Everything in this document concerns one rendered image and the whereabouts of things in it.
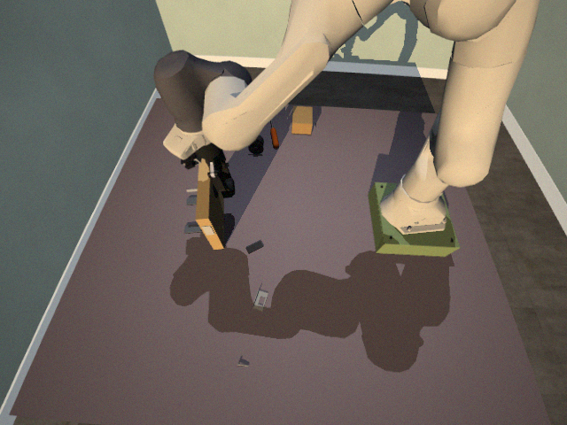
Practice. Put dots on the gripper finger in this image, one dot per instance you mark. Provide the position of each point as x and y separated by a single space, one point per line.
225 165
218 178

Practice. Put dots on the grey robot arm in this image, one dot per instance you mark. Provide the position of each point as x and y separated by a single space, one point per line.
210 105

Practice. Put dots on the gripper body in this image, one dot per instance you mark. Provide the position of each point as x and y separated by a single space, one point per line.
209 153

